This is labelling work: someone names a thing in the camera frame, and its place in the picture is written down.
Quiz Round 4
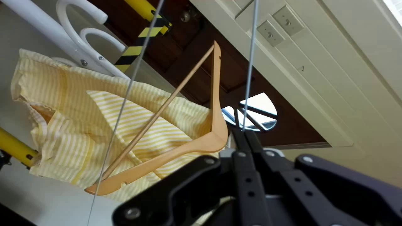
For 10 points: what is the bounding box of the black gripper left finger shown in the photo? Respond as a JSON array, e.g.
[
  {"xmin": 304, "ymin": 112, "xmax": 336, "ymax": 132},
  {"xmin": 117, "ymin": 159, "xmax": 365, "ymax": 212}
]
[{"xmin": 111, "ymin": 128, "xmax": 256, "ymax": 226}]

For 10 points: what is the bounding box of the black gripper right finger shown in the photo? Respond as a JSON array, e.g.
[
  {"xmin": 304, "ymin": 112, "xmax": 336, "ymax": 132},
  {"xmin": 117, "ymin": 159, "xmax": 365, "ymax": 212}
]
[{"xmin": 240, "ymin": 129, "xmax": 402, "ymax": 226}]

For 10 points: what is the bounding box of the thin metal wire hanger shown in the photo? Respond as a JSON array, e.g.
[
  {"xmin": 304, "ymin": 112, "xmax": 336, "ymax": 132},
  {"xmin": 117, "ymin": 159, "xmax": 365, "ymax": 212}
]
[{"xmin": 85, "ymin": 0, "xmax": 260, "ymax": 226}]

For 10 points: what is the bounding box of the wooden clothes hanger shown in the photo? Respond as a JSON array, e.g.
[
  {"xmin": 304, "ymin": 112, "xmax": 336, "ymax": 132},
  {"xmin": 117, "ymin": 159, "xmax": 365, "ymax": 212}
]
[{"xmin": 85, "ymin": 41, "xmax": 228, "ymax": 196}]

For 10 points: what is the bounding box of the yellow black barrier post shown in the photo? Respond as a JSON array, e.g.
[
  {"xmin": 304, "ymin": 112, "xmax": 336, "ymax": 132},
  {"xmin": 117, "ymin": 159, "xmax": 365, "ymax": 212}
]
[{"xmin": 113, "ymin": 0, "xmax": 173, "ymax": 73}]

